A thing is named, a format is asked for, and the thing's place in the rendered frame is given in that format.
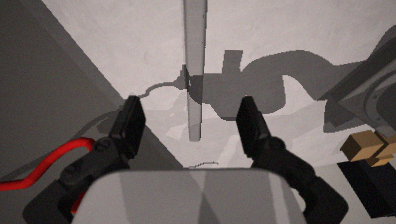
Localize tan cardboard box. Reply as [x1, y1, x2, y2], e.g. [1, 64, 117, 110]
[365, 154, 394, 167]
[340, 130, 384, 162]
[373, 131, 396, 158]

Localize red hook tip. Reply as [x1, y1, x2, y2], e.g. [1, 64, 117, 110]
[71, 191, 87, 213]

